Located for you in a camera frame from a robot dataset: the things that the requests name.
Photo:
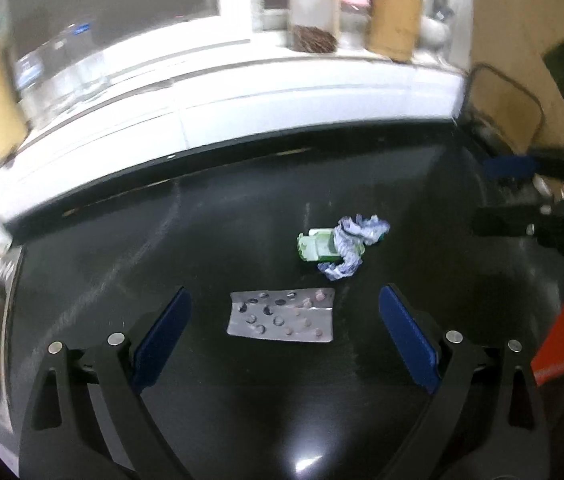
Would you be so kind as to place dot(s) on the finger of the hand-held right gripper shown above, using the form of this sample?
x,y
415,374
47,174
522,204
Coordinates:
x,y
509,167
504,222

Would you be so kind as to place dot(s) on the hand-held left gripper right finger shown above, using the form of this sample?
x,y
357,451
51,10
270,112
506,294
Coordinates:
x,y
409,340

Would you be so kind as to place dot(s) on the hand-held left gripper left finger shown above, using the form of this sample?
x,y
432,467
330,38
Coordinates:
x,y
162,340

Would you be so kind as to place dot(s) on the clear plastic packet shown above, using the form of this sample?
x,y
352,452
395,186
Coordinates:
x,y
549,187

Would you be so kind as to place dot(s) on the silver pill blister pack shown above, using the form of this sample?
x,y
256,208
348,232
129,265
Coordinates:
x,y
282,317

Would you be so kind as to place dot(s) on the crumpled blue white wrapper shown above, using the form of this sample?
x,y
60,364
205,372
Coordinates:
x,y
356,230

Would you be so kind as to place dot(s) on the small green box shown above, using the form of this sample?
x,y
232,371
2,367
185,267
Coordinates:
x,y
319,247

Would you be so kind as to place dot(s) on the white ceramic figure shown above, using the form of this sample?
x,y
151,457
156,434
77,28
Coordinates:
x,y
434,30

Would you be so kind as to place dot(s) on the wooden utensil holder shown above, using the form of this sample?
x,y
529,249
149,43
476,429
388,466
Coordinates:
x,y
394,25

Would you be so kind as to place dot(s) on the glass jar with beans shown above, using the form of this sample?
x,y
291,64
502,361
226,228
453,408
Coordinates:
x,y
314,15

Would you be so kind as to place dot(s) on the clear glass tumbler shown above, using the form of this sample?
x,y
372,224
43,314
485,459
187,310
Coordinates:
x,y
82,77

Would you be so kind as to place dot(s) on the clear plastic bottle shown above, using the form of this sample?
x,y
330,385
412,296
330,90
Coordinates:
x,y
34,85

